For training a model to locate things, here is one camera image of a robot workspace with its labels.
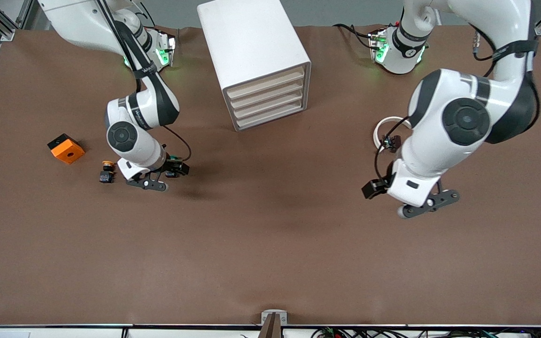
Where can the yellow push button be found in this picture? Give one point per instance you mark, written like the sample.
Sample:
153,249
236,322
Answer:
106,177

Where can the white curved plastic clamp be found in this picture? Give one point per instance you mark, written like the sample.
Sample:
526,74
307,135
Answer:
381,124

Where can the green push button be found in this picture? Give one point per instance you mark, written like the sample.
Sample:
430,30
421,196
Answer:
172,159

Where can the orange button box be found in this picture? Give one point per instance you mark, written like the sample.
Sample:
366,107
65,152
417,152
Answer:
68,152

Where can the brown pole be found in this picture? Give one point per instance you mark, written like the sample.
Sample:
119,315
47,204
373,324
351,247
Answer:
270,328

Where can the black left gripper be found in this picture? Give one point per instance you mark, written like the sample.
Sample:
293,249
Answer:
374,188

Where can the brown table cover mat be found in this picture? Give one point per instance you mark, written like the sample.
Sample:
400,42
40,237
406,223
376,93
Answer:
270,258

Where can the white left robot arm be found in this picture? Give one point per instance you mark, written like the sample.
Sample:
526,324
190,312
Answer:
430,155

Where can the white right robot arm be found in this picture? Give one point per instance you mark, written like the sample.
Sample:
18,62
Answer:
146,150

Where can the grey metal table bracket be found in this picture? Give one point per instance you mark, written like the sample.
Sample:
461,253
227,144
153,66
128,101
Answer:
266,315

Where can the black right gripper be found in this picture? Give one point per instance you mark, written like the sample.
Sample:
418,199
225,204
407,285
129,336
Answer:
173,166

